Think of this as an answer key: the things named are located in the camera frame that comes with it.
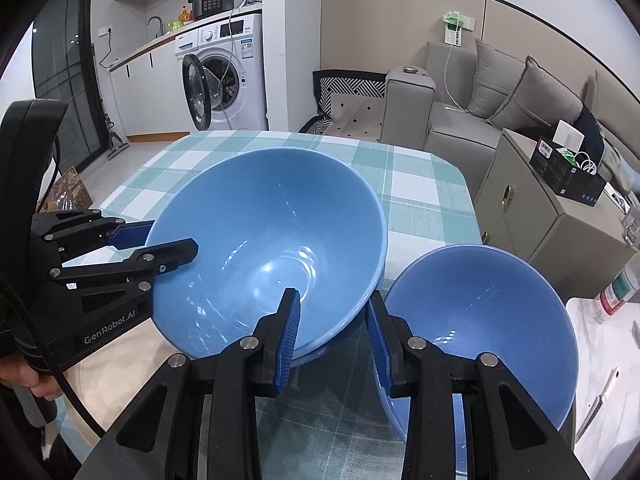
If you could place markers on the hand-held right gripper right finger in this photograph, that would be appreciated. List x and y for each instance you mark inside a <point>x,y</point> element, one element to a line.
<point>375,345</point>

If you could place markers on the teal checked tablecloth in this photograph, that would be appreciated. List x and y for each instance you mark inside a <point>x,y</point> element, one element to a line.
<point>415,195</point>

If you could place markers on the grey stick vacuum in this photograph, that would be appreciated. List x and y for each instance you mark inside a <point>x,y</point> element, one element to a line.
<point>116,147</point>

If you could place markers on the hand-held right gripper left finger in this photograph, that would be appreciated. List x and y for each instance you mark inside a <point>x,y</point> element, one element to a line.
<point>287,340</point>

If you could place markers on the grey sofa cushion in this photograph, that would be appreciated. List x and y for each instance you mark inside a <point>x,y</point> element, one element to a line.
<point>540,100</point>
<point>495,80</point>

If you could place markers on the chrome kitchen faucet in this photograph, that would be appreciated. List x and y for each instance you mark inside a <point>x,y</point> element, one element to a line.
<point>156,21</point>

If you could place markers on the black pressure cooker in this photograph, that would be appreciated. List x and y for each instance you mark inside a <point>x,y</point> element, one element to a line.
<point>215,0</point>

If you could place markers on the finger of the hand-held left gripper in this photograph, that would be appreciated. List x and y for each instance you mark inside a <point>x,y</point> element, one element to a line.
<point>130,234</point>
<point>175,252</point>

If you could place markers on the white washing machine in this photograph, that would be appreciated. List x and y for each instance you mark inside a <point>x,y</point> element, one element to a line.
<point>245,75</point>

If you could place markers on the beige side cabinet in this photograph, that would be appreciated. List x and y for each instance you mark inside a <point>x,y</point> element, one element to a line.
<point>530,220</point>

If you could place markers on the black glass door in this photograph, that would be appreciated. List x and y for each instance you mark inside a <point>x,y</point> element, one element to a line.
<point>65,70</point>

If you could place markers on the grey sofa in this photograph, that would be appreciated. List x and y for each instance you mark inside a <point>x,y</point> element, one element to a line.
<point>410,110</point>

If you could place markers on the white kitchen counter cabinet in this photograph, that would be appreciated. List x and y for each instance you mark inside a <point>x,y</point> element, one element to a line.
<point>145,95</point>

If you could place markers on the dark blue cushion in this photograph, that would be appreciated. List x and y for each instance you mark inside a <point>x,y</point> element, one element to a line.
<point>590,132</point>

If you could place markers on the yellow toy figure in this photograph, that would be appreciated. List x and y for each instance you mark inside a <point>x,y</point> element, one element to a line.
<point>182,17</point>

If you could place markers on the cream round plate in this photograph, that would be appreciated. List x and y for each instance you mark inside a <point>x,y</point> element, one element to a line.
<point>120,375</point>

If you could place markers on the plastic bottle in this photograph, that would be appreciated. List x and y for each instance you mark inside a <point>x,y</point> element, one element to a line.
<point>620,292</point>

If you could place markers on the person's left hand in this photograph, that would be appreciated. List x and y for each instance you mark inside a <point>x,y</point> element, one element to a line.
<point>15,371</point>

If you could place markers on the patterned cardboard carton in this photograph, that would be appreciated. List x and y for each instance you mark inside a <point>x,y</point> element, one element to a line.
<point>67,190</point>

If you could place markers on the white small box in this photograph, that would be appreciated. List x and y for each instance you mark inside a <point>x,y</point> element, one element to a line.
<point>569,136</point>

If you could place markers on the white wall power strip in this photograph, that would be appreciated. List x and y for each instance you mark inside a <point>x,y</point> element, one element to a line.
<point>456,27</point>

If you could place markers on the black product box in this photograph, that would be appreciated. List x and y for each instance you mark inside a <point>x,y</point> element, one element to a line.
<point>565,175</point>

